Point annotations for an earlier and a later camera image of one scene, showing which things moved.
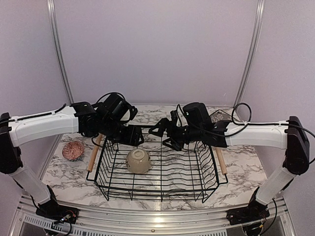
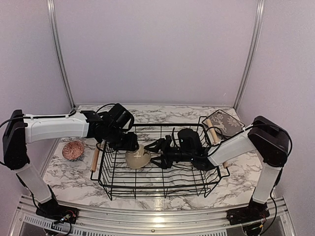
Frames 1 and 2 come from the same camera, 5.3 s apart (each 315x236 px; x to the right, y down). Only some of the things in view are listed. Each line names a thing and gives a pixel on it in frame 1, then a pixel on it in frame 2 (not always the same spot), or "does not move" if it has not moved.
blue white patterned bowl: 73,150 does not move
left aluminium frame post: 51,7 does not move
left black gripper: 132,137 → 131,144
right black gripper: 164,123 → 162,144
